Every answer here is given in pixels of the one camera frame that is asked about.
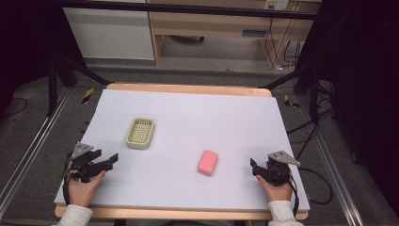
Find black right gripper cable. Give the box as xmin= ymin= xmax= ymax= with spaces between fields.
xmin=287 ymin=168 xmax=334 ymax=218

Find yellow black floor tape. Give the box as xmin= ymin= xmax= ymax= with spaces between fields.
xmin=81 ymin=87 xmax=95 ymax=105
xmin=283 ymin=94 xmax=301 ymax=110

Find person's left hand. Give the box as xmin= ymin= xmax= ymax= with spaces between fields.
xmin=67 ymin=169 xmax=107 ymax=208

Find black metal stand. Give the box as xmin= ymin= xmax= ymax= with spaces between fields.
xmin=258 ymin=64 xmax=323 ymax=124
xmin=46 ymin=55 xmax=112 ymax=118

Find white power strip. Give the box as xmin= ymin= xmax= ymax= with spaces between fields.
xmin=263 ymin=0 xmax=290 ymax=11

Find metal floor rail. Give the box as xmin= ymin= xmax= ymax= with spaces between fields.
xmin=0 ymin=87 xmax=72 ymax=218
xmin=296 ymin=93 xmax=399 ymax=226

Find hanging desk cables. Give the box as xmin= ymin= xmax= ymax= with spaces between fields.
xmin=263 ymin=17 xmax=303 ymax=71

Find wooden table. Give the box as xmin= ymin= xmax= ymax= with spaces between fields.
xmin=54 ymin=82 xmax=311 ymax=221

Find black floor cables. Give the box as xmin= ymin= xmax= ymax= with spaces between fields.
xmin=286 ymin=79 xmax=338 ymax=162

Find black curtain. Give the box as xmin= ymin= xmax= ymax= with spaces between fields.
xmin=0 ymin=0 xmax=87 ymax=109
xmin=295 ymin=0 xmax=399 ymax=218

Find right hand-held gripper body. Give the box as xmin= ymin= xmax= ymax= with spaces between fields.
xmin=264 ymin=150 xmax=301 ymax=187

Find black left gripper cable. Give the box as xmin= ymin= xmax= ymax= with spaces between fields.
xmin=61 ymin=152 xmax=73 ymax=207

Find beige slotted soap dish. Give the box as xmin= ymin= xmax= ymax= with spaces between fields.
xmin=125 ymin=117 xmax=156 ymax=151

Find light wooden desk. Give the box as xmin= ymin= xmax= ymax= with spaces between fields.
xmin=146 ymin=0 xmax=318 ymax=69

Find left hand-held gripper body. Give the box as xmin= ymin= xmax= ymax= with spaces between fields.
xmin=66 ymin=141 xmax=103 ymax=184

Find white table mat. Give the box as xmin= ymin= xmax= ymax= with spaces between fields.
xmin=53 ymin=89 xmax=311 ymax=212

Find black frame crossbar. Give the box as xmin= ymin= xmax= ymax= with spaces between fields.
xmin=58 ymin=0 xmax=318 ymax=21

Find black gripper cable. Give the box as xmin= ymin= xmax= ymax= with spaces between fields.
xmin=61 ymin=152 xmax=73 ymax=207
xmin=287 ymin=168 xmax=334 ymax=218

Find person's right hand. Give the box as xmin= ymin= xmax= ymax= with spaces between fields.
xmin=255 ymin=174 xmax=295 ymax=202

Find white cabinet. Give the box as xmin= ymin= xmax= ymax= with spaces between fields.
xmin=62 ymin=7 xmax=155 ymax=61

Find pink soap bar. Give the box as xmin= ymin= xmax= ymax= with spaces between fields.
xmin=197 ymin=150 xmax=219 ymax=177

